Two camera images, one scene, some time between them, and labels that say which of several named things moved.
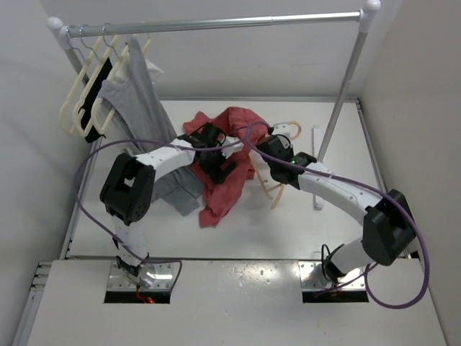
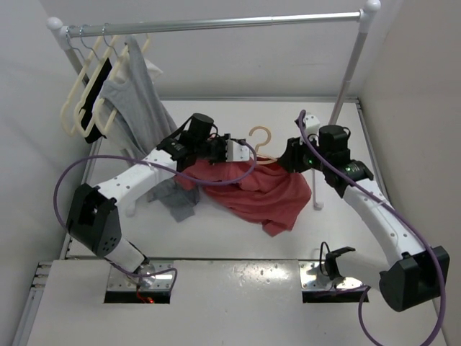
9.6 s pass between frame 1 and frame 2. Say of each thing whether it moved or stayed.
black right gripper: moved
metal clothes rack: stayed
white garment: stayed
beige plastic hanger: moved
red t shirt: moved
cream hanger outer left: stayed
